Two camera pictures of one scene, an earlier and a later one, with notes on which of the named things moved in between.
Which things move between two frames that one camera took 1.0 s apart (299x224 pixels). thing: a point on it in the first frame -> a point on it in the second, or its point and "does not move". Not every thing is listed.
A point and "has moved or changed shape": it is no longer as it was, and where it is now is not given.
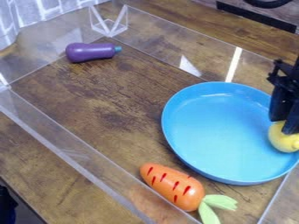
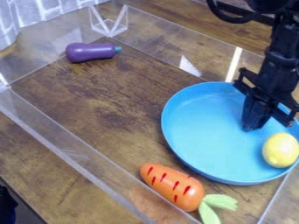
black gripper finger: (292, 124) -> (257, 112)
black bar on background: (257, 17) does not move
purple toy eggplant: (79, 52) does not move
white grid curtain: (19, 12) does not move
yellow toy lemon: (285, 143) has moved or changed shape
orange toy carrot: (182, 191) does not move
